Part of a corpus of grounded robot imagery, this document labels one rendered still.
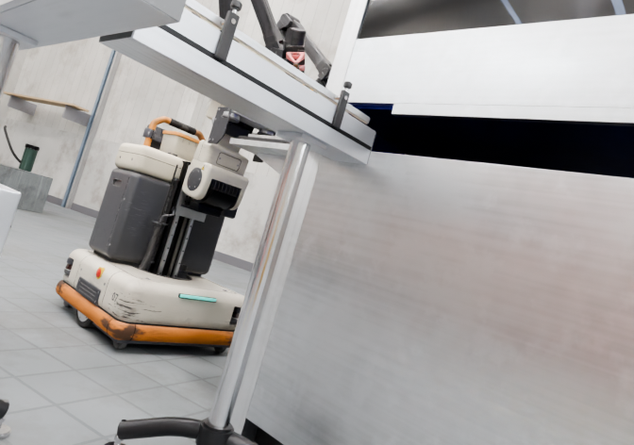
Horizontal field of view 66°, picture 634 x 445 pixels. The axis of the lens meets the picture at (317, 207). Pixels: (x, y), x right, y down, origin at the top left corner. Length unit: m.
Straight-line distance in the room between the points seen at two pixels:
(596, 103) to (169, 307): 1.63
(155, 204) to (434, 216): 1.47
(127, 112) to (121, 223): 6.79
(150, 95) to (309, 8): 3.04
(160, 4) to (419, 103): 0.75
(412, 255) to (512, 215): 0.24
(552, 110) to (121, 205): 1.75
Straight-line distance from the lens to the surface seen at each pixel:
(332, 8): 7.35
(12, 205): 0.97
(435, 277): 1.14
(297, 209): 1.42
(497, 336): 1.08
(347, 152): 1.24
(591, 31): 1.21
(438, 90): 1.28
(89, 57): 10.33
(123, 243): 2.30
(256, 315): 1.18
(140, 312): 2.03
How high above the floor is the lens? 0.61
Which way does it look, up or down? 4 degrees up
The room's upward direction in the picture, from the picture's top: 16 degrees clockwise
